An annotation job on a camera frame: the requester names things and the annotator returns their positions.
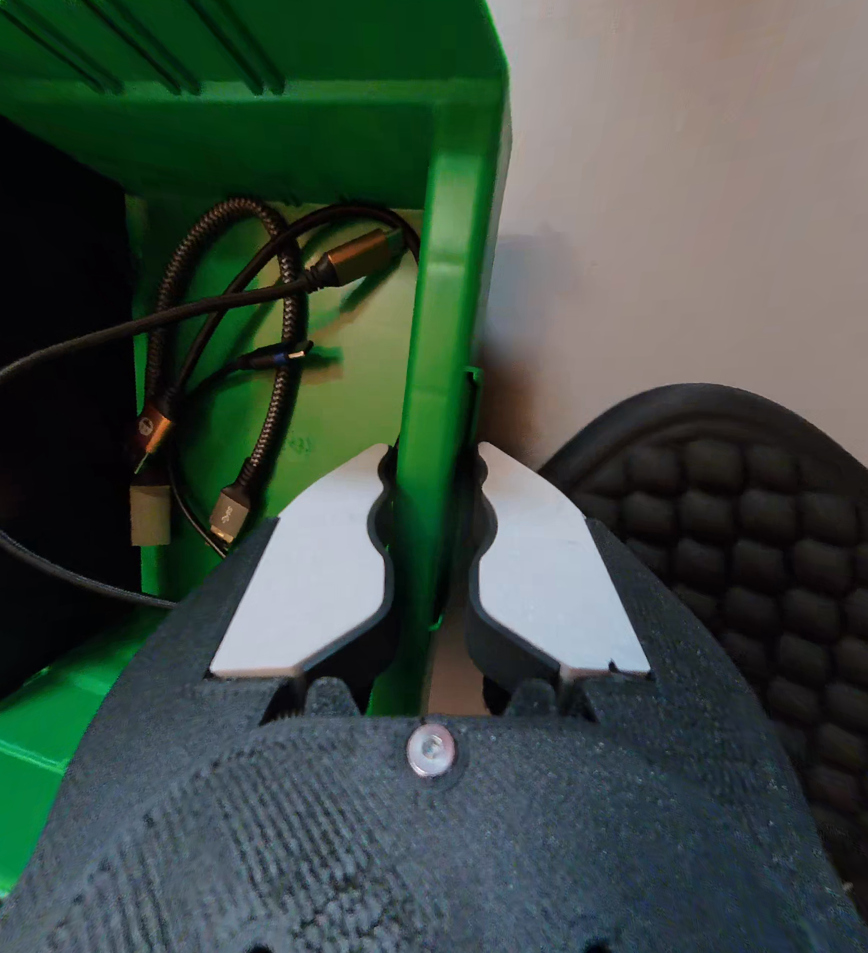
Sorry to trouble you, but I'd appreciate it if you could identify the black wrist rest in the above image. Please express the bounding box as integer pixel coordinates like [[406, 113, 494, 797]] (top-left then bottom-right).
[[538, 383, 868, 953]]

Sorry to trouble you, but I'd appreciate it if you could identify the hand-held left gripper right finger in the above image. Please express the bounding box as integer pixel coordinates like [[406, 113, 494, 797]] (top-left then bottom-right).
[[466, 441, 652, 679]]

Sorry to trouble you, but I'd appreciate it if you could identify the black divider of green bin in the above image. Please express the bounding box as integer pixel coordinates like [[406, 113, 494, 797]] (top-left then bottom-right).
[[0, 93, 144, 731]]

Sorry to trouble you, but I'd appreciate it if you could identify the dark thick braided usb cable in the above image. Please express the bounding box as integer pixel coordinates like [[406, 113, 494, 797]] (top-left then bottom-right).
[[129, 197, 271, 548]]

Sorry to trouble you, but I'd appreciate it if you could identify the green plastic bin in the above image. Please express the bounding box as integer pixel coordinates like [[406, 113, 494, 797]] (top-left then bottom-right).
[[0, 0, 513, 898]]

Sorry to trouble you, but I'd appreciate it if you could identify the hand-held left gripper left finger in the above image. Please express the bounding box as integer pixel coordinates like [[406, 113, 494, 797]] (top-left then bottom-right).
[[209, 444, 398, 680]]

